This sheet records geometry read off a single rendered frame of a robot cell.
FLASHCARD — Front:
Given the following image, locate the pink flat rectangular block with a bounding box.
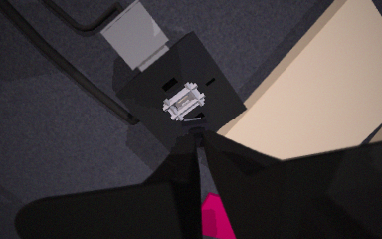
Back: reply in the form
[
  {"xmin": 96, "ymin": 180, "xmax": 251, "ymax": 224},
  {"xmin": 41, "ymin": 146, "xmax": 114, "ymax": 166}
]
[{"xmin": 202, "ymin": 192, "xmax": 236, "ymax": 239}]

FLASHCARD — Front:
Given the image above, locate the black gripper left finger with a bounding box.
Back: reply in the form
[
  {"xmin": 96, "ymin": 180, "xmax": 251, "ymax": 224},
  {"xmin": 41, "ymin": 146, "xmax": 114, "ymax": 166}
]
[{"xmin": 14, "ymin": 132, "xmax": 203, "ymax": 239}]

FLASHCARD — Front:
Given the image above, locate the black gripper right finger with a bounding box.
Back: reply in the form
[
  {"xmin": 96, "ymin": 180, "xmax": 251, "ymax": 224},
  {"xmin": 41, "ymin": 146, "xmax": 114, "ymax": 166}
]
[{"xmin": 202, "ymin": 130, "xmax": 382, "ymax": 239}]

